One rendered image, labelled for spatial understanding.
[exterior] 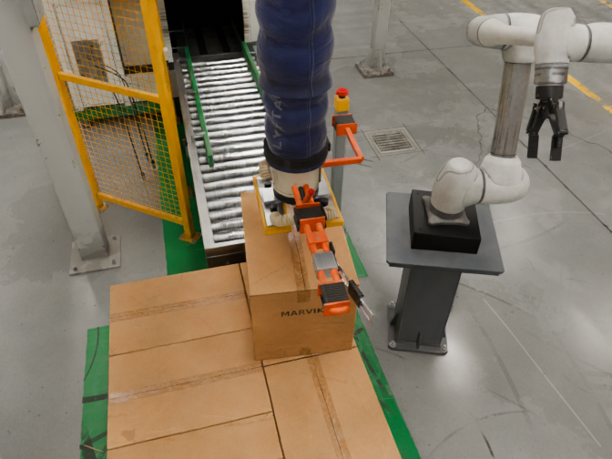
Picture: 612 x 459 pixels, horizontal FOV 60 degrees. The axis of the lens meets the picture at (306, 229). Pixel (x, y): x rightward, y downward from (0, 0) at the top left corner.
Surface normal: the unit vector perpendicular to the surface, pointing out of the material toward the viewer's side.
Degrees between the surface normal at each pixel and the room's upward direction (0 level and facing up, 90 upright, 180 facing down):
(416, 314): 90
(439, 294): 90
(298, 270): 0
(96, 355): 0
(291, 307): 90
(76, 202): 90
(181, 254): 0
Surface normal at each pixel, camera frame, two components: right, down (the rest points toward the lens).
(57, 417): 0.01, -0.74
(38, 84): 0.26, 0.65
